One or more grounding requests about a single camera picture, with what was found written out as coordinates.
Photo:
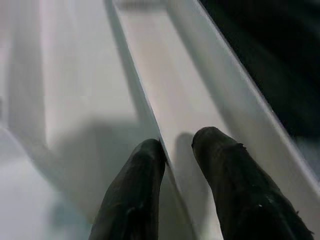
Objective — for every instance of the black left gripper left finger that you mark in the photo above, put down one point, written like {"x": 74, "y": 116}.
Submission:
{"x": 132, "y": 200}

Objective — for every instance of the white plastic children table top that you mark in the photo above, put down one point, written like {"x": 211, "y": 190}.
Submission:
{"x": 175, "y": 75}

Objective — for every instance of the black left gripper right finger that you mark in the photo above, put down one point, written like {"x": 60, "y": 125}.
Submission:
{"x": 245, "y": 200}

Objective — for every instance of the black plastic cover sheet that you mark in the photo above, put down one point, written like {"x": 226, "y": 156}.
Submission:
{"x": 287, "y": 62}

